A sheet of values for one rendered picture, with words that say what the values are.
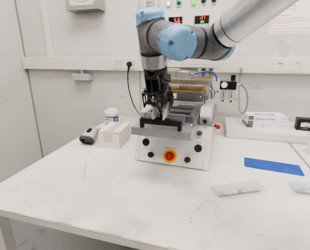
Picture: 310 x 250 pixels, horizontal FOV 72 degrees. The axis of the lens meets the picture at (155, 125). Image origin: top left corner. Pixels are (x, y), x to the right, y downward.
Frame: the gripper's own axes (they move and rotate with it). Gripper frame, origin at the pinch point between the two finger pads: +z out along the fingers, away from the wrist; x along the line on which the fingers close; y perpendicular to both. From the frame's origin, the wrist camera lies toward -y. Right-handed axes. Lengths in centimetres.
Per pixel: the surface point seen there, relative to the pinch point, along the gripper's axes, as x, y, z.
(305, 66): 67, -85, 15
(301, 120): 65, -60, 38
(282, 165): 48, -16, 33
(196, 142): 11.0, -10.3, 19.5
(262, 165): 40, -14, 32
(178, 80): -0.9, -32.0, 1.0
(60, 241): -77, 17, 101
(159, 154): -5.0, -5.3, 24.5
